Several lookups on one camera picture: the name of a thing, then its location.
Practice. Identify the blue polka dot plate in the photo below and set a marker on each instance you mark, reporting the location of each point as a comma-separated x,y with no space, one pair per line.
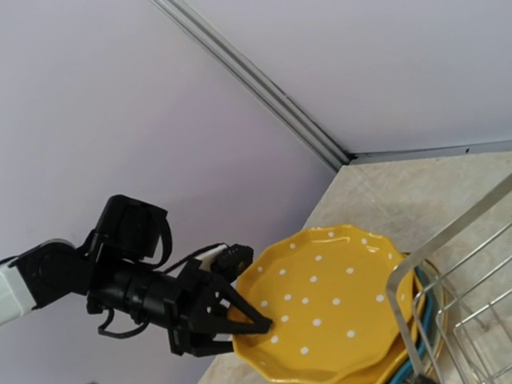
405,373

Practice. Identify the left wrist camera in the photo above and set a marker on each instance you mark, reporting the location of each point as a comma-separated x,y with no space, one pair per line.
228,261

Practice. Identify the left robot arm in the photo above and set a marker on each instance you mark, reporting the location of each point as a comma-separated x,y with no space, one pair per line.
123,270

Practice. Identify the metal wire dish rack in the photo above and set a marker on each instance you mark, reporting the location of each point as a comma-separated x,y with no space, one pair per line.
473,254

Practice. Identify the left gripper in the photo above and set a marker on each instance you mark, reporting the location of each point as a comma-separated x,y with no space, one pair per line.
193,308

